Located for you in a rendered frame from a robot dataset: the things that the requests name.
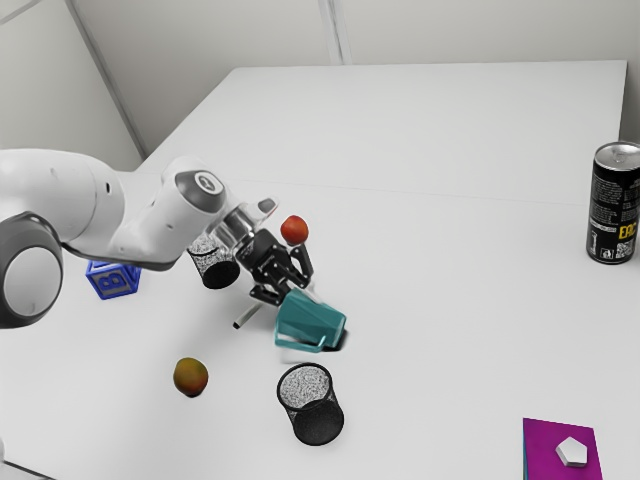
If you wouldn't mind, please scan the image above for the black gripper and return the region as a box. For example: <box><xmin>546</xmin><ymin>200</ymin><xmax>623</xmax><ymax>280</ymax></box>
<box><xmin>235</xmin><ymin>229</ymin><xmax>315</xmax><ymax>307</ymax></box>

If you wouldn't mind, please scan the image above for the teal faceted mug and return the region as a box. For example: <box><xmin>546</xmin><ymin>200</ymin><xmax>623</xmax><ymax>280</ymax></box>
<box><xmin>273</xmin><ymin>289</ymin><xmax>349</xmax><ymax>352</ymax></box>

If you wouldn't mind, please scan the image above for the white pen black tip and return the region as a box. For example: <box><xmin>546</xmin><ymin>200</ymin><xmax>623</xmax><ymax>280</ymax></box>
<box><xmin>231</xmin><ymin>303</ymin><xmax>263</xmax><ymax>331</ymax></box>

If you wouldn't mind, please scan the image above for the red round fruit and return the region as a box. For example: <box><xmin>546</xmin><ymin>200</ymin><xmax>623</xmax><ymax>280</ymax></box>
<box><xmin>279</xmin><ymin>214</ymin><xmax>310</xmax><ymax>246</ymax></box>

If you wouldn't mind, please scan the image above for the black mesh pen holder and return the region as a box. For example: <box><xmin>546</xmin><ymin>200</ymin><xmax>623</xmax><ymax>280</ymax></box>
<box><xmin>186</xmin><ymin>233</ymin><xmax>242</xmax><ymax>291</ymax></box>
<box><xmin>276</xmin><ymin>362</ymin><xmax>346</xmax><ymax>447</ymax></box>

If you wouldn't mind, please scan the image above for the orange green mango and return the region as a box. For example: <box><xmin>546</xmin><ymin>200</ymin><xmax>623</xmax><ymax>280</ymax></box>
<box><xmin>172</xmin><ymin>356</ymin><xmax>210</xmax><ymax>399</ymax></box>

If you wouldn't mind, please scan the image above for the blue letter block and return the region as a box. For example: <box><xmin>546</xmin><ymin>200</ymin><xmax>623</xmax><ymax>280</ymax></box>
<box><xmin>84</xmin><ymin>259</ymin><xmax>144</xmax><ymax>302</ymax></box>

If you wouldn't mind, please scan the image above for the magenta flat book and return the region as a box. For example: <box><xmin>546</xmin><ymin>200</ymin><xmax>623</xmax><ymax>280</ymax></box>
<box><xmin>521</xmin><ymin>416</ymin><xmax>606</xmax><ymax>480</ymax></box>

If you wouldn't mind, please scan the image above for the white pentagon block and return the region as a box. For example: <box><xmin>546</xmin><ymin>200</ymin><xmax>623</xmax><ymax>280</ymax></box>
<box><xmin>554</xmin><ymin>435</ymin><xmax>590</xmax><ymax>469</ymax></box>

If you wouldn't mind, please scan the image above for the black drink can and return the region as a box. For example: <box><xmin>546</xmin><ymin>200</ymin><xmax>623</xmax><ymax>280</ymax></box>
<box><xmin>585</xmin><ymin>141</ymin><xmax>640</xmax><ymax>266</ymax></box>

